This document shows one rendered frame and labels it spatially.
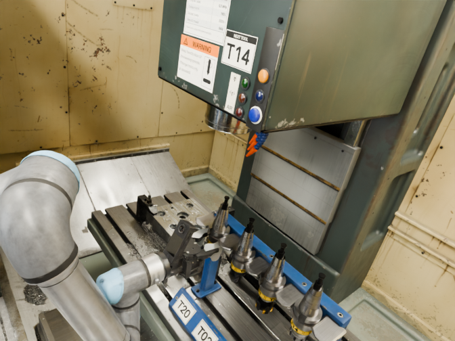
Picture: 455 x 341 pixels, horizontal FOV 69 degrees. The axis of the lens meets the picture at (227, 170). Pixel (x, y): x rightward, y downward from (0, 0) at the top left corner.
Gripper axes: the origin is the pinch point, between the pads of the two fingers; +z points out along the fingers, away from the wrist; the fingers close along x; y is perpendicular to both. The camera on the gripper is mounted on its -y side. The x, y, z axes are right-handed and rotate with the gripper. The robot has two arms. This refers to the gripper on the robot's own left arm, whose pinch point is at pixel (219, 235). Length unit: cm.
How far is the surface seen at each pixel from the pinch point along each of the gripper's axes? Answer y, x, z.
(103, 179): 39, -107, 6
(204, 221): -2.3, -5.1, -2.1
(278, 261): -9.2, 22.8, -1.9
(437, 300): 43, 46, 94
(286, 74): -50, 13, -2
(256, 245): -3.0, 11.4, 3.6
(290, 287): -1.9, 26.0, 1.0
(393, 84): -46, 14, 46
